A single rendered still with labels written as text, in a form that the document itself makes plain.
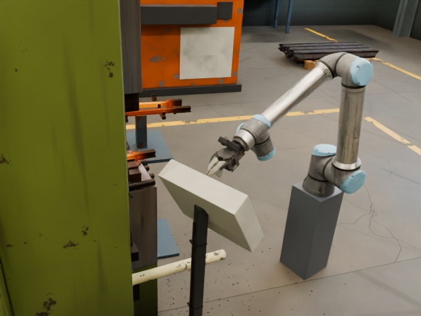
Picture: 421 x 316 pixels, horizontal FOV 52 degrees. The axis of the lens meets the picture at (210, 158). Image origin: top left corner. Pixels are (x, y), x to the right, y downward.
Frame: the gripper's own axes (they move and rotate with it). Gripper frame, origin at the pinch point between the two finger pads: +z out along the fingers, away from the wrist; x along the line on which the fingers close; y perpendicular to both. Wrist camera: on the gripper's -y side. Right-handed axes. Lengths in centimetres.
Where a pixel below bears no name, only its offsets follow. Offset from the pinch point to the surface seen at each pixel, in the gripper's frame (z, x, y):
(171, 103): -40, 76, 23
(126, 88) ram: 4.5, 24.6, -39.6
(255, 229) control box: 12.2, -34.9, -2.5
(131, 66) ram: -1, 24, -46
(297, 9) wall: -674, 465, 391
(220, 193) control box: 15.6, -27.1, -21.5
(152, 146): -19, 80, 42
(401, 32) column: -766, 260, 467
